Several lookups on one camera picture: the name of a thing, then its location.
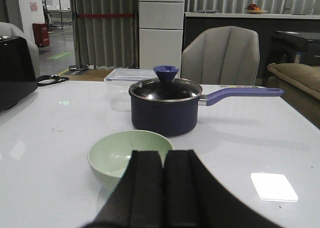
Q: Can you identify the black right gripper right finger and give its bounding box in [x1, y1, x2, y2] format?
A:
[163, 150, 278, 228]

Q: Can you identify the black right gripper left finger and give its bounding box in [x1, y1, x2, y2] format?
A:
[93, 150, 163, 228]

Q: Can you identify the green bowl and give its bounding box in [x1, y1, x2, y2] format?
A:
[87, 130, 174, 191]

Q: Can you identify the dark blue saucepan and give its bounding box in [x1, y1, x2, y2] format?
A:
[129, 87, 284, 137]

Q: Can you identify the glass lid with blue knob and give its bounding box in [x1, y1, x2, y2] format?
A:
[128, 65, 203, 103]

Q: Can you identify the clear plastic food container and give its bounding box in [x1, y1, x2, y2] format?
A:
[103, 68, 157, 87]

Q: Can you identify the beige upholstered chair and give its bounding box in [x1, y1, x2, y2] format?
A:
[181, 26, 260, 85]

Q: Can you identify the tan cushion sofa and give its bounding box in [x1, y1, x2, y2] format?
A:
[267, 63, 320, 128]

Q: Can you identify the black chrome toaster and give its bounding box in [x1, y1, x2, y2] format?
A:
[0, 35, 38, 111]

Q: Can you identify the dark counter with white top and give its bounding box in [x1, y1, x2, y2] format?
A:
[182, 12, 320, 79]

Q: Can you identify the white cabinet column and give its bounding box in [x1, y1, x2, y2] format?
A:
[138, 0, 185, 69]

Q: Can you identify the fruit plate on counter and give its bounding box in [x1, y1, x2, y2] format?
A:
[245, 3, 268, 14]

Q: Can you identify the red box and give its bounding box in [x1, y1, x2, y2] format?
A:
[32, 22, 50, 48]

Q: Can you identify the black toaster power cable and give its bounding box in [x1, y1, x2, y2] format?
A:
[36, 74, 70, 87]

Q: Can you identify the stanchion post with red belt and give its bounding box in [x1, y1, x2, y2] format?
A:
[69, 13, 137, 72]

